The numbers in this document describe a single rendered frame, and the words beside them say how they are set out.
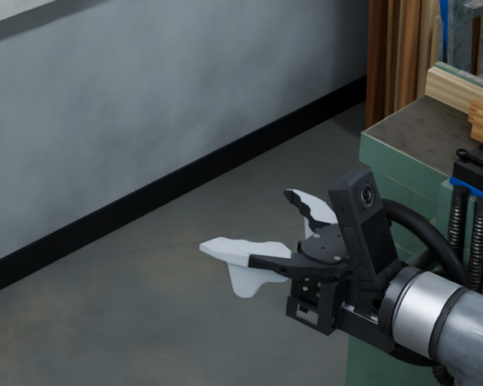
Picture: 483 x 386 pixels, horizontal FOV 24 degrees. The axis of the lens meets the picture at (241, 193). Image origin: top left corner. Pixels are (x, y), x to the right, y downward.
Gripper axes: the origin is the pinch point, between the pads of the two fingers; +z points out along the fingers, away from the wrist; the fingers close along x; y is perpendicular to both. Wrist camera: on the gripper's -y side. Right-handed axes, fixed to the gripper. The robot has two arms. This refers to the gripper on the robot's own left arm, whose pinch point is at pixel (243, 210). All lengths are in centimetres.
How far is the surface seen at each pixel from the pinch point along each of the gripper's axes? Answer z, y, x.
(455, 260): -6, 26, 47
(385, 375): 14, 75, 74
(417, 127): 17, 23, 76
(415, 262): 3, 34, 54
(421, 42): 75, 60, 195
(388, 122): 22, 24, 74
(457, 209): -2, 22, 54
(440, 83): 18, 19, 85
